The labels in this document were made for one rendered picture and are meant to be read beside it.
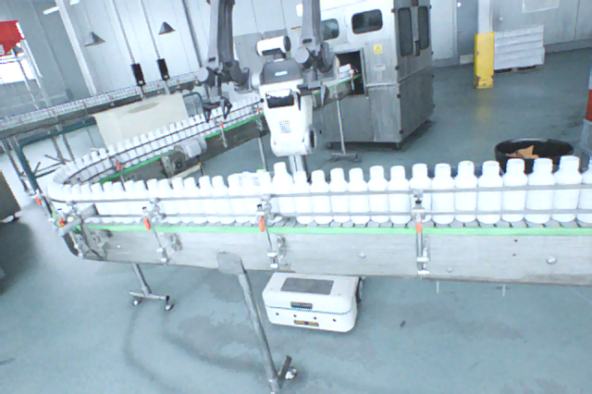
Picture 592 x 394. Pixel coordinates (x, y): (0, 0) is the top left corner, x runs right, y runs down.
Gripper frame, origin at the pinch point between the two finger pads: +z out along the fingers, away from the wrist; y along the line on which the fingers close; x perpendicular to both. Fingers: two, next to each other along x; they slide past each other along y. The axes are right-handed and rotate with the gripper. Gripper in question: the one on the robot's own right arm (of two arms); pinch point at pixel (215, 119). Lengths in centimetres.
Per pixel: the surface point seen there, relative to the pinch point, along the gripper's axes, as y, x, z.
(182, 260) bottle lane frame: -3, -20, 60
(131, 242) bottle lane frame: -25, -25, 53
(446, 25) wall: 115, 1028, -553
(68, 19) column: -804, 406, -531
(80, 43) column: -799, 436, -473
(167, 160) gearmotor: -80, 50, 2
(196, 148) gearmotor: -68, 65, -8
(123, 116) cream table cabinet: -281, 172, -98
